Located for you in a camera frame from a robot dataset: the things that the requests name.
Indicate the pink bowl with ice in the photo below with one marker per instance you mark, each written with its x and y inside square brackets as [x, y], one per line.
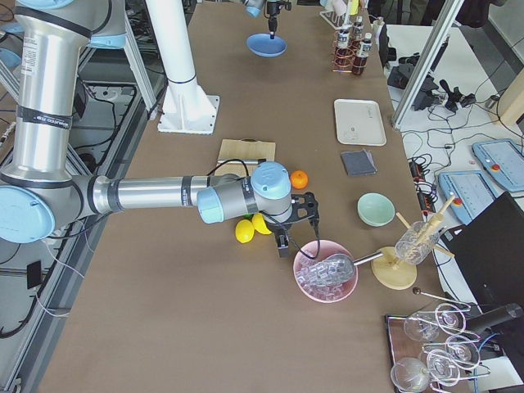
[308, 256]

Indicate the blue plate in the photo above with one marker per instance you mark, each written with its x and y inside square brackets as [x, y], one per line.
[266, 45]

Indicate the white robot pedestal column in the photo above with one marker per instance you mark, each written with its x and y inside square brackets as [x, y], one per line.
[186, 107]

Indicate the copper wire bottle rack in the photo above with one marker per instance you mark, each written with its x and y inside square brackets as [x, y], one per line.
[347, 67]

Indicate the teach pendant far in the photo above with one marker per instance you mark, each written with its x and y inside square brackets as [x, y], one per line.
[503, 161]

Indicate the teach pendant near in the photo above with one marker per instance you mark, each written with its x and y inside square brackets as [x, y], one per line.
[472, 189]

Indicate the teach pendant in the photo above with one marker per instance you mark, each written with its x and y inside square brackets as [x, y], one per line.
[503, 161]
[472, 189]

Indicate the tea bottle front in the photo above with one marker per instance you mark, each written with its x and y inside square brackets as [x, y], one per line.
[361, 55]

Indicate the wooden cup tree stand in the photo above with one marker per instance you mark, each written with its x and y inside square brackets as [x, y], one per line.
[393, 272]

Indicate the yellow lemon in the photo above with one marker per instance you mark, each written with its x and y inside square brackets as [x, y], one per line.
[244, 231]
[259, 224]

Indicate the yellow lemon lower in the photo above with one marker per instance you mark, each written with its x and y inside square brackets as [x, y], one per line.
[244, 231]

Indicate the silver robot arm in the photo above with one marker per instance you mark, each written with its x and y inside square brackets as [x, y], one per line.
[38, 195]
[254, 7]

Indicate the green bowl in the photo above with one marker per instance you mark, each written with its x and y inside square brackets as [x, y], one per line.
[375, 210]

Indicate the orange fruit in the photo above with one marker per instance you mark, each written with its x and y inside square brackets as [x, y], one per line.
[299, 179]

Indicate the cream rabbit tray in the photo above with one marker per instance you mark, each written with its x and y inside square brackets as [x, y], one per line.
[359, 122]

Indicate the wooden cup rack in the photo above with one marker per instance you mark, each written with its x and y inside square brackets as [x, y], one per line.
[336, 22]

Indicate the metal ice scoop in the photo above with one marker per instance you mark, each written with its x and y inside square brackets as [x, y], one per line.
[339, 268]

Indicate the tea bottle middle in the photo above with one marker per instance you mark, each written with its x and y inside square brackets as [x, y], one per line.
[357, 31]

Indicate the yellow lemon upper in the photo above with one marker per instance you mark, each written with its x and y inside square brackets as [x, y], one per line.
[259, 224]

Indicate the aluminium frame post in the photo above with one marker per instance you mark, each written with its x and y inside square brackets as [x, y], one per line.
[437, 36]

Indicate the grey folded cloth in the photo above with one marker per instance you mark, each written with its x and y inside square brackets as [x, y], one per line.
[358, 163]

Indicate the glass cup on stand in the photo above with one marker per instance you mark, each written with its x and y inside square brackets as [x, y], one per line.
[411, 249]

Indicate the wooden cutting board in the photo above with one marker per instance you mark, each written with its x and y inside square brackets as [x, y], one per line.
[246, 150]

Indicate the wine glass rack tray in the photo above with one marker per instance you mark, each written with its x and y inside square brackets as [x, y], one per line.
[432, 350]

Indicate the tea bottle back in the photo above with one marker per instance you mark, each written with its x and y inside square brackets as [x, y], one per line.
[341, 52]

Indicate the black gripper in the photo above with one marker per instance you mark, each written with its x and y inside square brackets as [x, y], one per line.
[272, 10]
[279, 228]

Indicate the black monitor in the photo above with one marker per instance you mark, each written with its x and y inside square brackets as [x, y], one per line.
[489, 252]

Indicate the tea bottle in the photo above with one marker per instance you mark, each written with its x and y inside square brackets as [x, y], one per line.
[357, 31]
[341, 52]
[361, 55]

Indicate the pink cup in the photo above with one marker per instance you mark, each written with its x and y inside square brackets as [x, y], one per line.
[339, 7]

